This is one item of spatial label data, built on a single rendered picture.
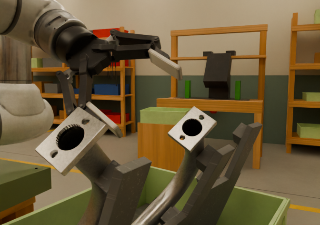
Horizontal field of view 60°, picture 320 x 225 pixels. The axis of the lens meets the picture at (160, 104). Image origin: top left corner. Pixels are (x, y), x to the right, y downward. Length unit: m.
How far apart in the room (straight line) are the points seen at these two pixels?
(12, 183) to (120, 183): 0.70
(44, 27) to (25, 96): 0.51
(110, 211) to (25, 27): 0.40
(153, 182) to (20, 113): 0.50
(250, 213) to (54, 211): 0.45
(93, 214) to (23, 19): 0.37
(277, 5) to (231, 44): 1.00
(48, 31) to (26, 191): 0.58
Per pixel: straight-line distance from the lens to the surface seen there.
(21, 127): 1.05
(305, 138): 4.98
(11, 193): 0.96
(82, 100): 0.45
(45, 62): 6.92
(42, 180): 1.02
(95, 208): 0.35
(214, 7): 5.69
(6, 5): 0.56
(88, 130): 0.26
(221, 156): 0.39
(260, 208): 0.74
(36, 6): 0.59
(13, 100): 1.04
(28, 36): 0.60
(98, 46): 0.50
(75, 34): 0.52
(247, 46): 5.47
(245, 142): 0.54
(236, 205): 0.75
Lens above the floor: 1.23
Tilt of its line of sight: 6 degrees down
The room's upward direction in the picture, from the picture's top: straight up
